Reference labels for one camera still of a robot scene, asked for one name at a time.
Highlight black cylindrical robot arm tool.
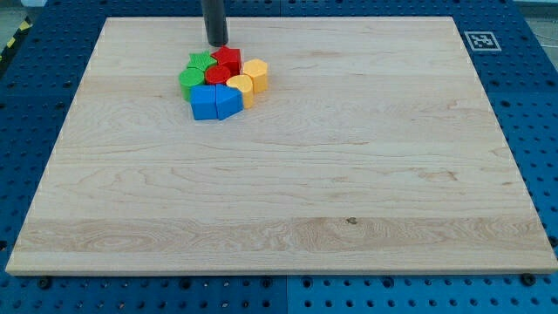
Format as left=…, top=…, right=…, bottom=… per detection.
left=201, top=0, right=228, bottom=47

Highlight yellow hexagon block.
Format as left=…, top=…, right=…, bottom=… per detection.
left=242, top=58, right=269, bottom=93

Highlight blue triangle block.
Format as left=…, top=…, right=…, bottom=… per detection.
left=215, top=85, right=243, bottom=120

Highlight yellow heart block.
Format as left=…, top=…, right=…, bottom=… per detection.
left=226, top=74, right=255, bottom=109

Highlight light wooden board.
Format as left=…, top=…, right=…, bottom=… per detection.
left=6, top=17, right=557, bottom=276

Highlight blue cube block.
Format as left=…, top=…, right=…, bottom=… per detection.
left=190, top=85, right=217, bottom=120

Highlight red cylinder block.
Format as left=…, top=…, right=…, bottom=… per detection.
left=205, top=65, right=231, bottom=85

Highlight red star block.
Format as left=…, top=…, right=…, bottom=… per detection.
left=211, top=45, right=242, bottom=76

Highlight green cylinder block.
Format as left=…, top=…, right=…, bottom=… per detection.
left=178, top=68, right=205, bottom=102

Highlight green star block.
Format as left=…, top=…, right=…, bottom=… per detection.
left=187, top=51, right=218, bottom=72

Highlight white fiducial marker tag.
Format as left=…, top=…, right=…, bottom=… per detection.
left=465, top=31, right=501, bottom=51

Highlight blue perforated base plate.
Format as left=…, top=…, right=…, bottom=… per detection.
left=1, top=1, right=557, bottom=313

